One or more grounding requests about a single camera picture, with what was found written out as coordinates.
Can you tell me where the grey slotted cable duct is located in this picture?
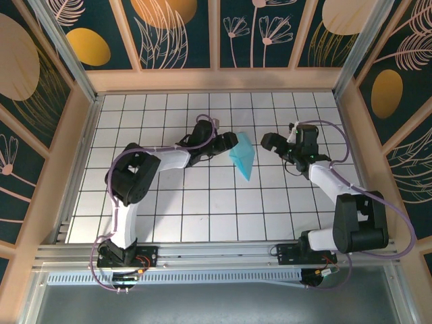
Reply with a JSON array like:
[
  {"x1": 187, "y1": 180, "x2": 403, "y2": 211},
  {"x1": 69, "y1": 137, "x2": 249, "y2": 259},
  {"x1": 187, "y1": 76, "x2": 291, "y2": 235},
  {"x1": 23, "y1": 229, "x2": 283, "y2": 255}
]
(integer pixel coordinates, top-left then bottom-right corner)
[{"x1": 47, "y1": 268, "x2": 304, "y2": 288}]

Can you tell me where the grey metal sheet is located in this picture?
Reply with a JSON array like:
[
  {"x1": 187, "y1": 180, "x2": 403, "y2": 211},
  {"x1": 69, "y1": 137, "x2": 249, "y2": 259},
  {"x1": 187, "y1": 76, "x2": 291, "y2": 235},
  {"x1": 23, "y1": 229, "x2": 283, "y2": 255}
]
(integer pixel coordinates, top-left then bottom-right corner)
[{"x1": 20, "y1": 266, "x2": 419, "y2": 324}]

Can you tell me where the aluminium mounting rail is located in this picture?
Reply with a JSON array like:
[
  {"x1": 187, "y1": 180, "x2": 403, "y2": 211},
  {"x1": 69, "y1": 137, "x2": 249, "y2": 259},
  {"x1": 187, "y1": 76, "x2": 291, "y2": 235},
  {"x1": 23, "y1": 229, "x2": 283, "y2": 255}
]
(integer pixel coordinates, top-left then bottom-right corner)
[{"x1": 32, "y1": 238, "x2": 402, "y2": 271}]

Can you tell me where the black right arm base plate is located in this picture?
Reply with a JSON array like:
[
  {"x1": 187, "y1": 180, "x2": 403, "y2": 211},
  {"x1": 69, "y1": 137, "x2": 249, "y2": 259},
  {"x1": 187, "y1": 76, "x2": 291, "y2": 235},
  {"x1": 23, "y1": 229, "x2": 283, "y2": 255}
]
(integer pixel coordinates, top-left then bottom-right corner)
[{"x1": 275, "y1": 242, "x2": 338, "y2": 267}]

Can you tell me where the aluminium side rail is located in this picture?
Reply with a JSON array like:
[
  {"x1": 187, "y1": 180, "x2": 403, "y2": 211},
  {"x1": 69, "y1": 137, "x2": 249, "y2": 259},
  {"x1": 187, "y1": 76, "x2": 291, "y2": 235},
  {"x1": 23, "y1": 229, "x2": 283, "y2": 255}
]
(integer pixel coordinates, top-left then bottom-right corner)
[{"x1": 53, "y1": 95, "x2": 102, "y2": 244}]

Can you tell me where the thin black gripper wire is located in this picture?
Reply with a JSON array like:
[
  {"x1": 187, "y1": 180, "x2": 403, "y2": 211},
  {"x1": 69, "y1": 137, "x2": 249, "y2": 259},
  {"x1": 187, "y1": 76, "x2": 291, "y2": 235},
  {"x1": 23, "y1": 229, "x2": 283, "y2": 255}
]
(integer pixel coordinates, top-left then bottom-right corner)
[{"x1": 283, "y1": 158, "x2": 308, "y2": 177}]

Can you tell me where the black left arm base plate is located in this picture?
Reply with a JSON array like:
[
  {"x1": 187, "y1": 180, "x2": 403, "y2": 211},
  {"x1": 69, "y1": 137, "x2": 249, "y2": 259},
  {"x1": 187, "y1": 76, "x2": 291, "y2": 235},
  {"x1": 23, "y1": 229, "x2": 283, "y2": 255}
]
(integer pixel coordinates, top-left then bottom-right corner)
[{"x1": 97, "y1": 245, "x2": 159, "y2": 270}]

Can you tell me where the light blue paper sheet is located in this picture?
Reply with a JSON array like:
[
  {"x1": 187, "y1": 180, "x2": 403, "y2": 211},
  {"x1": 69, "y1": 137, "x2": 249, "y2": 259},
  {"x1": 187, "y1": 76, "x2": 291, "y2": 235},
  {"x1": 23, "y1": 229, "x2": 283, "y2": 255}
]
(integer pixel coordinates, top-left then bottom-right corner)
[{"x1": 228, "y1": 132, "x2": 257, "y2": 182}]

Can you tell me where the black controller board with wires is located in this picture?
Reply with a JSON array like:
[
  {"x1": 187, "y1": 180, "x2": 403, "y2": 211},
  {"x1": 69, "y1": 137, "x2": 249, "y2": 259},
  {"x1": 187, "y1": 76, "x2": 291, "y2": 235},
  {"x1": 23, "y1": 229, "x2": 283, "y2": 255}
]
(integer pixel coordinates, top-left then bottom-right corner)
[
  {"x1": 111, "y1": 269, "x2": 141, "y2": 288},
  {"x1": 300, "y1": 268, "x2": 341, "y2": 288}
]

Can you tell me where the aluminium corner post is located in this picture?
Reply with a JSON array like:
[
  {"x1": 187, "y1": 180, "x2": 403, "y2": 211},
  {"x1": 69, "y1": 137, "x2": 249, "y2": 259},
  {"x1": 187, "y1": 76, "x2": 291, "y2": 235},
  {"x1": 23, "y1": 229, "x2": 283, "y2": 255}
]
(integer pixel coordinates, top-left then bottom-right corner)
[
  {"x1": 332, "y1": 0, "x2": 396, "y2": 97},
  {"x1": 28, "y1": 0, "x2": 101, "y2": 102}
]

